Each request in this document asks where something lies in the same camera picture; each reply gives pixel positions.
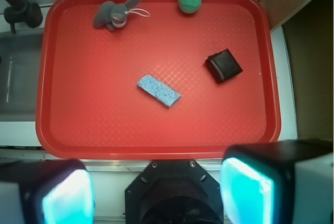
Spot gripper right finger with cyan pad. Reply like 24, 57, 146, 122
220, 139, 333, 223

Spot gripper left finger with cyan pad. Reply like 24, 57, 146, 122
1, 159, 95, 223

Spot red plastic tray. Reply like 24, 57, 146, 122
36, 0, 281, 160

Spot steel sink basin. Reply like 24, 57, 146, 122
1, 29, 44, 122

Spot blue sponge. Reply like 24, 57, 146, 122
137, 75, 181, 108

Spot dark faucet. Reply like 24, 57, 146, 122
4, 0, 43, 34

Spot gray plush elephant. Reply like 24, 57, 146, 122
93, 0, 150, 31

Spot green ball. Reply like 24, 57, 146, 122
178, 0, 201, 14

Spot black octagonal mount plate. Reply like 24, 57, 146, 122
125, 160, 224, 223

